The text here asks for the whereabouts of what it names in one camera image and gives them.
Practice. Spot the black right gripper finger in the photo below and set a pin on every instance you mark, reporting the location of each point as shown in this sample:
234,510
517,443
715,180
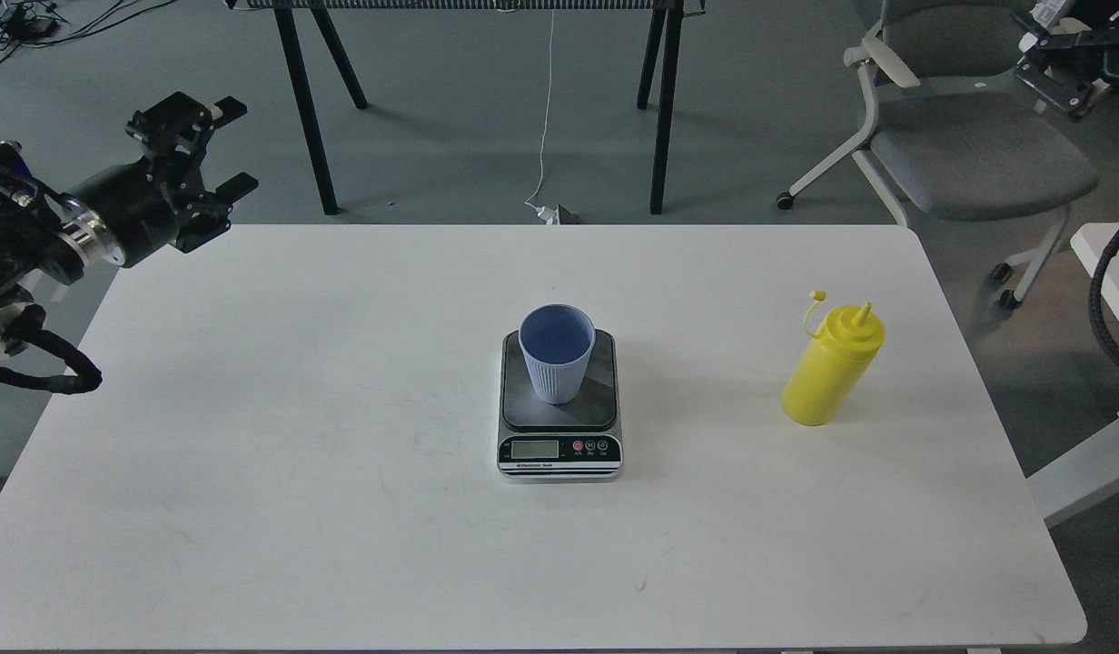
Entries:
1067,87
1062,39

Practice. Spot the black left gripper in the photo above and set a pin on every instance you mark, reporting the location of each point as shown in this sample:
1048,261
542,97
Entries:
160,199

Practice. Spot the yellow squeeze bottle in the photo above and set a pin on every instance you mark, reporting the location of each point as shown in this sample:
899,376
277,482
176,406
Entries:
839,351

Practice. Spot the blue ribbed plastic cup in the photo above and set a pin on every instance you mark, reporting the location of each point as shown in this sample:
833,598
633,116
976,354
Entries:
557,341

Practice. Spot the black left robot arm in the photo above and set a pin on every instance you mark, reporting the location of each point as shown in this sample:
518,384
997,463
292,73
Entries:
38,235

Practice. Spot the digital kitchen scale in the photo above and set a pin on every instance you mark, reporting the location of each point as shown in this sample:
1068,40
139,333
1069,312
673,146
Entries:
578,441

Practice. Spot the grey office chair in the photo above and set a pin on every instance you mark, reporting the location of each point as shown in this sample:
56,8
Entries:
972,155

